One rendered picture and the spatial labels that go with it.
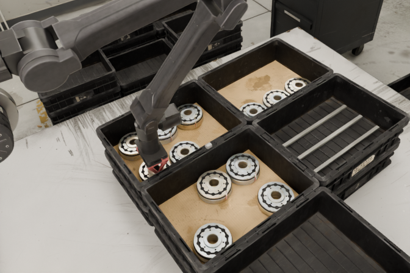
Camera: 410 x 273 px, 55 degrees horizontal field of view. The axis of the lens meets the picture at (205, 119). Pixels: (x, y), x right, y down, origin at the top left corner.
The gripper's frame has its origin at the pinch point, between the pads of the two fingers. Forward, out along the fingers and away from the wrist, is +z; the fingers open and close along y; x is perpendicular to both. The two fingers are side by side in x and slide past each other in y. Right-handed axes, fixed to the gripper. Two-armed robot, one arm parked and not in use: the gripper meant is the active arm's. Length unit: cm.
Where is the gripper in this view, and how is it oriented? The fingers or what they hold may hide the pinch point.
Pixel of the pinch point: (155, 166)
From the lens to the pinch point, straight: 121.8
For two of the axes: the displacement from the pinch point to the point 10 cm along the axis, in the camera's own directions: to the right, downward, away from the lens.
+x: -8.7, 3.8, -3.1
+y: -4.9, -6.0, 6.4
